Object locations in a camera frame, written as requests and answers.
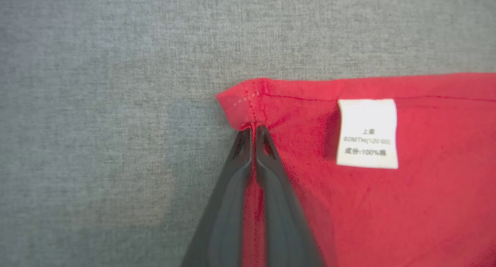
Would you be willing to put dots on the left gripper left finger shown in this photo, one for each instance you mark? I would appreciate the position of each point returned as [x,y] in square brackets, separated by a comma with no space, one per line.
[226,212]

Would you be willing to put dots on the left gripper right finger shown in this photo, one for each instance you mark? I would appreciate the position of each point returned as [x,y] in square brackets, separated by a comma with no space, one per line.
[285,216]

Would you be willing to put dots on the red and white sports shirt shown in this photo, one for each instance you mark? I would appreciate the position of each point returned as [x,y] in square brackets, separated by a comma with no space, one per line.
[426,201]

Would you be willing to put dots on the grey fabric sofa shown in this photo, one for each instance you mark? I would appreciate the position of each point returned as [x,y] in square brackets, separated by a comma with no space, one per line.
[116,104]

